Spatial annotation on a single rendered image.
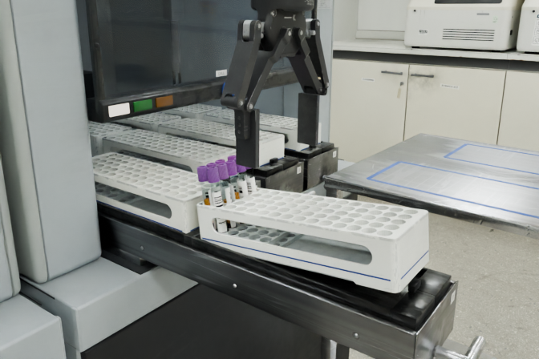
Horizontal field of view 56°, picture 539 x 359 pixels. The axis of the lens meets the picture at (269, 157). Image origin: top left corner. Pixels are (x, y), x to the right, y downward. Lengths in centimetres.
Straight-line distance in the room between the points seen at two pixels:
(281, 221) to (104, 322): 32
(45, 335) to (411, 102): 258
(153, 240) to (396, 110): 245
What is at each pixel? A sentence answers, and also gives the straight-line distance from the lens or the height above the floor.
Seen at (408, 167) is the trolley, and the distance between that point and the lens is 106.
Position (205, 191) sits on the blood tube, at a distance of 70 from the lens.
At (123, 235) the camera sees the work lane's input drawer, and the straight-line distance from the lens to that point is 84.
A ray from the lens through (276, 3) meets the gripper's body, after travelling 60.
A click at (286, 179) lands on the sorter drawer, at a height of 78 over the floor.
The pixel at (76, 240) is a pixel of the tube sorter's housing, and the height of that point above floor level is 79.
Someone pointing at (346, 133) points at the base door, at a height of 36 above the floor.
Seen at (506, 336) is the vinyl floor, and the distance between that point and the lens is 210.
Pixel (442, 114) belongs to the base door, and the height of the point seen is 55.
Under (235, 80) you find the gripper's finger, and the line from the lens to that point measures 57.
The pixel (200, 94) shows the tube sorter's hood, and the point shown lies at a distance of 92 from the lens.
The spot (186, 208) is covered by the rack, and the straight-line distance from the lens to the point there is 74.
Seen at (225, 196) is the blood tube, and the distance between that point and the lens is 71.
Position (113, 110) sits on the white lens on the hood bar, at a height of 98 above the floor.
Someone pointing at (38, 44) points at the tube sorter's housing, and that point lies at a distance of 76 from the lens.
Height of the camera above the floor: 113
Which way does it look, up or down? 16 degrees down
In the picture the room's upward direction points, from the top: straight up
